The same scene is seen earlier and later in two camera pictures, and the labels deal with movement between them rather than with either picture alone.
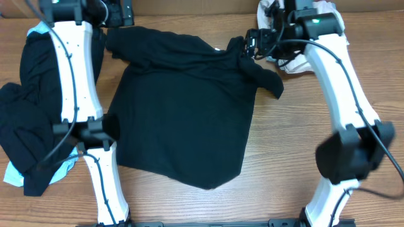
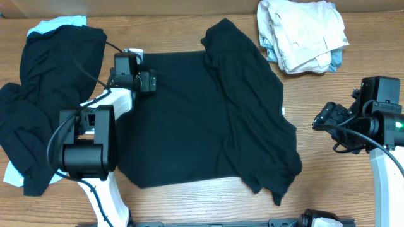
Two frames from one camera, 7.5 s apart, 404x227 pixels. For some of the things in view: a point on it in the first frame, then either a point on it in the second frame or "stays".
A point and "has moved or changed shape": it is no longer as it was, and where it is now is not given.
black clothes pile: (32, 133) stays
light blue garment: (13, 175) stays
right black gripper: (264, 36) -> (330, 114)
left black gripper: (117, 19) -> (148, 80)
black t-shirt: (184, 106) has moved or changed shape
